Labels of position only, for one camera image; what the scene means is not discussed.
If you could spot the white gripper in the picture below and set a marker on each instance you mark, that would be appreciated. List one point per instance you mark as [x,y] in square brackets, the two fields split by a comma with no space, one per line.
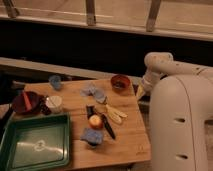
[145,87]

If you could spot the yellow banana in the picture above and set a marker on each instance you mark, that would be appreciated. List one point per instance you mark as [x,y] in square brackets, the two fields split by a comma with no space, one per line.
[115,115]

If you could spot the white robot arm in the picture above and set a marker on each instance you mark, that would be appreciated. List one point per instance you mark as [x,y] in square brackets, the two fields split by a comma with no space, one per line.
[181,101]

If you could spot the brown wooden bowl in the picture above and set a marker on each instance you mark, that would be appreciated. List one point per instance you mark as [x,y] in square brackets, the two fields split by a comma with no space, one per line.
[120,82]

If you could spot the crumpled light blue cloth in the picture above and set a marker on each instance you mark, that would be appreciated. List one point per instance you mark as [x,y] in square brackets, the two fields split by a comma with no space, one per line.
[91,90]

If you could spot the small black object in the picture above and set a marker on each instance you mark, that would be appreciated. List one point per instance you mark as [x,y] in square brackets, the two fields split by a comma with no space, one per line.
[90,111]

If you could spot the red yellow apple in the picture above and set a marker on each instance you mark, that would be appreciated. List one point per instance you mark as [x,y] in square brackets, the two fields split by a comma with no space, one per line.
[95,122]

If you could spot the blue sponge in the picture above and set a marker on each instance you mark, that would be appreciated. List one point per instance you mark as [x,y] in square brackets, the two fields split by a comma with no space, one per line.
[92,137]

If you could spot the small blue cup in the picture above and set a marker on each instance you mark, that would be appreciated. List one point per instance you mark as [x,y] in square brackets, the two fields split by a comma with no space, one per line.
[55,82]

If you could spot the white cup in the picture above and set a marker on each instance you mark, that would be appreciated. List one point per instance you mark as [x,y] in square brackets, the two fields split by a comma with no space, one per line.
[54,103]

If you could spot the dark red bowl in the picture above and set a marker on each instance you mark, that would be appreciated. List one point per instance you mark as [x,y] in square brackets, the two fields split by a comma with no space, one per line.
[26,102]

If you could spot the green plastic tray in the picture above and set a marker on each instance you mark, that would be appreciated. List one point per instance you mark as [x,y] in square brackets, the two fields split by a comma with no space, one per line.
[36,144]

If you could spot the black handled knife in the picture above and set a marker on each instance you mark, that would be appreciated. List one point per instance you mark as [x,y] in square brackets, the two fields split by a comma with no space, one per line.
[108,127]

